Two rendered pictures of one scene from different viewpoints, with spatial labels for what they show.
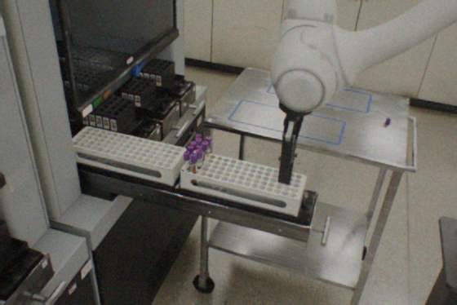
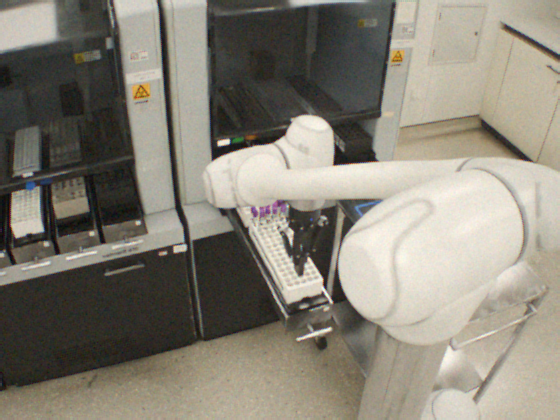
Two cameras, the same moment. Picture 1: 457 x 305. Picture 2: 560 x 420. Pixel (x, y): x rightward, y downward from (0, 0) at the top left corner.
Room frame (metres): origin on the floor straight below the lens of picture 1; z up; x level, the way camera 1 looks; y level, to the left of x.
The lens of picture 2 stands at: (0.23, -0.81, 1.85)
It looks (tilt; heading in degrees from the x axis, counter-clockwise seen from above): 40 degrees down; 51
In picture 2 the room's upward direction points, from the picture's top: 3 degrees clockwise
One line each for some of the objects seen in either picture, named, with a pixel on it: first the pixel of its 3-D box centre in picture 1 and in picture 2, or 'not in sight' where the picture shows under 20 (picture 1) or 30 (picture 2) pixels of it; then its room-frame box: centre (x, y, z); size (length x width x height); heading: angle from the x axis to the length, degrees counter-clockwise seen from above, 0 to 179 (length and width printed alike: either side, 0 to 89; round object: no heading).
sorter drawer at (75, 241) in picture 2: not in sight; (71, 182); (0.52, 0.73, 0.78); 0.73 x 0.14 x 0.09; 75
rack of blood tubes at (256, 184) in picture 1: (242, 183); (283, 255); (0.89, -0.04, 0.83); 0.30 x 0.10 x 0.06; 75
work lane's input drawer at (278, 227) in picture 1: (191, 187); (265, 238); (0.92, 0.09, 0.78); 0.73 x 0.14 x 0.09; 75
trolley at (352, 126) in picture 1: (297, 202); (414, 324); (1.33, -0.27, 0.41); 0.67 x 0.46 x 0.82; 73
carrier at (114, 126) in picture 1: (122, 117); not in sight; (1.14, 0.31, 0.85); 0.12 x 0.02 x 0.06; 165
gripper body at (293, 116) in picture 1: (295, 112); (303, 216); (0.86, -0.14, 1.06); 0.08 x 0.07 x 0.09; 165
